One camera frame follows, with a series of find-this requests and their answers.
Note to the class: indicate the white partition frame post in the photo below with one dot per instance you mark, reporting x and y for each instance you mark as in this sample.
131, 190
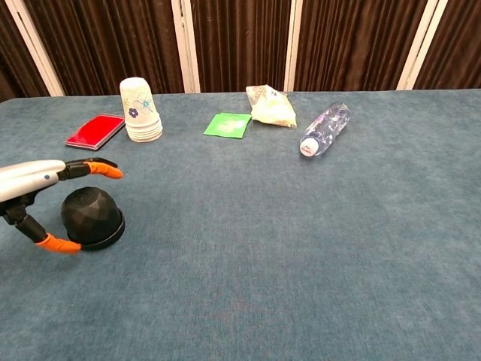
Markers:
186, 45
293, 45
417, 45
34, 45

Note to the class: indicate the stack of white paper cups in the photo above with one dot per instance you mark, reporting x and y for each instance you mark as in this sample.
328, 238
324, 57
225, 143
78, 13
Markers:
142, 113

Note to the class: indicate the dark brown curtain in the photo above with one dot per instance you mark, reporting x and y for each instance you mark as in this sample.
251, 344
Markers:
240, 37

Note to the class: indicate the red flat box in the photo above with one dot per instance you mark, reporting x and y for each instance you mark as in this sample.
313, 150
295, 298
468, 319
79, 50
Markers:
95, 131

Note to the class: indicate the green sachet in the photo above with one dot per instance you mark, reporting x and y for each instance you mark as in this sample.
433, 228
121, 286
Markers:
227, 125

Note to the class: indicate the clear plastic water bottle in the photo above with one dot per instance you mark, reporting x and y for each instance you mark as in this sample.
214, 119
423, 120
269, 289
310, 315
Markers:
327, 128

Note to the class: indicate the pale yellow snack bag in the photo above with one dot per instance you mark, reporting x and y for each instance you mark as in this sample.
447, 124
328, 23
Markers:
272, 109

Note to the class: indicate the black dome-shaped object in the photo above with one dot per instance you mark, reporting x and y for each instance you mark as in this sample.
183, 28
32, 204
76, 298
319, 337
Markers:
92, 218

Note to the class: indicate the blue felt table cover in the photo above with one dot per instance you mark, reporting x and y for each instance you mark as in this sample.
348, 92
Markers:
263, 244

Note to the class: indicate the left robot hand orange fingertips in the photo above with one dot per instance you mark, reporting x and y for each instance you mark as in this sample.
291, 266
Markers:
26, 176

